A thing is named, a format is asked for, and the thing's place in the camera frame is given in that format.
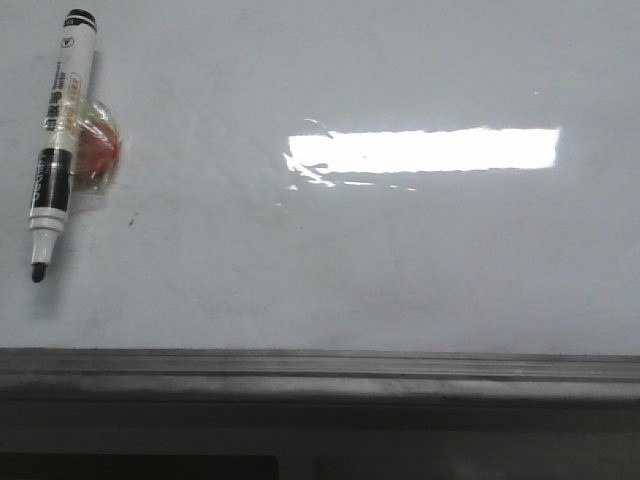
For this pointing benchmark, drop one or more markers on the red round magnet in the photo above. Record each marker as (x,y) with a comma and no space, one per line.
(98,150)

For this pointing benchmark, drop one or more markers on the white whiteboard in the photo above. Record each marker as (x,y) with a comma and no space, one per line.
(357,175)

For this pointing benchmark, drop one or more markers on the black and white whiteboard marker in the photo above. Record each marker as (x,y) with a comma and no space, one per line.
(71,81)

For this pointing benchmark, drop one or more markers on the grey metal whiteboard tray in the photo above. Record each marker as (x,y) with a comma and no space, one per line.
(303,376)

